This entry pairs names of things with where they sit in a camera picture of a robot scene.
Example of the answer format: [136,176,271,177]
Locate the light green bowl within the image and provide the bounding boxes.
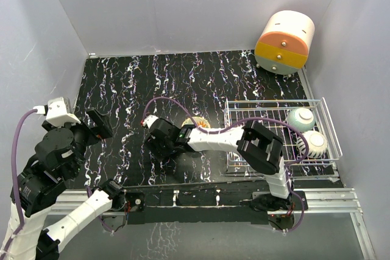
[286,107,315,132]

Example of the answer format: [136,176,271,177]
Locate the white striped bowl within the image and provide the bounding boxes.
[297,130,328,159]

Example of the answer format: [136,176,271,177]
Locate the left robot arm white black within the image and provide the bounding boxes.
[1,105,126,259]

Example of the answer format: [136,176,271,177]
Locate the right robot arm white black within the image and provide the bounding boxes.
[141,115,305,211]

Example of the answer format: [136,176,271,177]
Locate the orange flower bowl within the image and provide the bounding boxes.
[182,116,211,128]

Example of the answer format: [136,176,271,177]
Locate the black front mounting bar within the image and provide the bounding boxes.
[123,188,296,227]

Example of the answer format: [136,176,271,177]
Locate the round drawer cabinet pastel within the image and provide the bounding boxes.
[254,10,315,76]

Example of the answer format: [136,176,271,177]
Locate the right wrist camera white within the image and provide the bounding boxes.
[141,115,159,129]

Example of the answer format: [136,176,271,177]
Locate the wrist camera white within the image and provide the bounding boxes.
[46,97,81,127]
[141,115,159,129]

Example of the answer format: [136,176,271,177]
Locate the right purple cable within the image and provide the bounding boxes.
[141,96,307,233]

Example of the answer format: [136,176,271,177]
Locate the purple cable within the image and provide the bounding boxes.
[141,96,307,233]
[0,106,48,255]

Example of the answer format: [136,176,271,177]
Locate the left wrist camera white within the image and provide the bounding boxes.
[46,97,81,127]

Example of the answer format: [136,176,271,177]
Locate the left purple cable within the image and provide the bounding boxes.
[0,106,48,255]

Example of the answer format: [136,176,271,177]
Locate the white wire dish rack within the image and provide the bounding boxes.
[224,98,342,167]

